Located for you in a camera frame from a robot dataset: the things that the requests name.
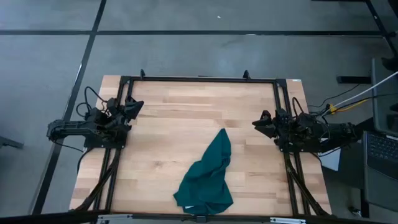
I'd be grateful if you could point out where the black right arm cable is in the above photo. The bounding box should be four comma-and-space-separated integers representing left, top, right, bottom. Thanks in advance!
291, 96, 309, 116

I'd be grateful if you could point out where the black floor cable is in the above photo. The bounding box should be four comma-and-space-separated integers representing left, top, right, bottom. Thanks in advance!
307, 83, 361, 109

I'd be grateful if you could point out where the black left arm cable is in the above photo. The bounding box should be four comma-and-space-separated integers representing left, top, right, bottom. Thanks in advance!
75, 86, 108, 118

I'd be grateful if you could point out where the white cable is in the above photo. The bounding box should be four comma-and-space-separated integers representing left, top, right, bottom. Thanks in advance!
322, 70, 398, 116

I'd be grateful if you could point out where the black stand foot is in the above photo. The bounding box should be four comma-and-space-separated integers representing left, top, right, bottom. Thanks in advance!
336, 75, 373, 85

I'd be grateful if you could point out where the teal microfiber towel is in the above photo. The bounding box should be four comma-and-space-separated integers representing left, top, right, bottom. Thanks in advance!
173, 128, 234, 216

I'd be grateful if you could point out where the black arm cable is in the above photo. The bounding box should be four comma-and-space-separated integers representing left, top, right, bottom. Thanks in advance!
291, 96, 309, 116
75, 86, 108, 118

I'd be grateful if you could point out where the silver metal bracket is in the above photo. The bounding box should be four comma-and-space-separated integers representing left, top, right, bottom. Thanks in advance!
96, 213, 133, 224
269, 217, 307, 224

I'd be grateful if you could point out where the black metal table frame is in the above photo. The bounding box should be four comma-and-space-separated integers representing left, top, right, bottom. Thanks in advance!
70, 68, 335, 224

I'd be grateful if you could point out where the yellow cable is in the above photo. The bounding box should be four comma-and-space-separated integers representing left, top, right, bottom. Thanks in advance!
328, 98, 371, 114

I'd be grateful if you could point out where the grey chair leg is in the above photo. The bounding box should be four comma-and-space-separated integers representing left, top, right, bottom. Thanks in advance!
0, 136, 25, 150

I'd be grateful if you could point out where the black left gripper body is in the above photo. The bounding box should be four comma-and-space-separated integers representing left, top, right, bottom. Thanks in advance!
107, 98, 133, 127

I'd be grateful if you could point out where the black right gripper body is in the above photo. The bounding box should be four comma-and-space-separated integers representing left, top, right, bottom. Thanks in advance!
272, 108, 295, 144

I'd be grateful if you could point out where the grey laptop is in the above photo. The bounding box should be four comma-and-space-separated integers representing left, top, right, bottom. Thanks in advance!
362, 57, 398, 213

